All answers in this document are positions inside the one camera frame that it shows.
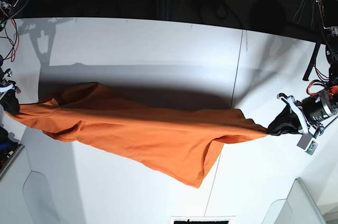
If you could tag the black white marker sheet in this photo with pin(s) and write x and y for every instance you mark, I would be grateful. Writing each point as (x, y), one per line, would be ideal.
(204, 220)

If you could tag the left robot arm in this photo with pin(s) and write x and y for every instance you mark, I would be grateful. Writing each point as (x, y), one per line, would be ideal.
(328, 27)

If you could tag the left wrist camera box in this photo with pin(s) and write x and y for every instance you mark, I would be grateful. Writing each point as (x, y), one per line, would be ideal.
(308, 144)

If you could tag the grey panel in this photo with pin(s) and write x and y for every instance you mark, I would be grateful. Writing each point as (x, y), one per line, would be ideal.
(40, 187)
(298, 208)

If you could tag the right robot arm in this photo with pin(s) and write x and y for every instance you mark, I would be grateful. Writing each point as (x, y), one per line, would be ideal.
(9, 10)

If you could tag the grey left side panel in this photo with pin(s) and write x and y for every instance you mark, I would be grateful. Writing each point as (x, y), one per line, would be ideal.
(40, 187)

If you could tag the dark clutter with blue item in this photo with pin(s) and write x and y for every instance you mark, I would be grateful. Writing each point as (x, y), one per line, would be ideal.
(7, 147)

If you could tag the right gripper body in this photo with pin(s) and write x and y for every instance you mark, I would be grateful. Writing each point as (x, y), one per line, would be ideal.
(7, 85)

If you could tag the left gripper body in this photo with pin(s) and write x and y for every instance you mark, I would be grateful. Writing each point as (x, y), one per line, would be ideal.
(313, 110)

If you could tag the orange t-shirt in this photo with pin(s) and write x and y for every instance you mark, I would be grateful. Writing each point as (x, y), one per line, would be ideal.
(181, 144)

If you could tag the grey right side panel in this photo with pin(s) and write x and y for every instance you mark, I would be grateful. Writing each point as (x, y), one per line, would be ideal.
(298, 208)

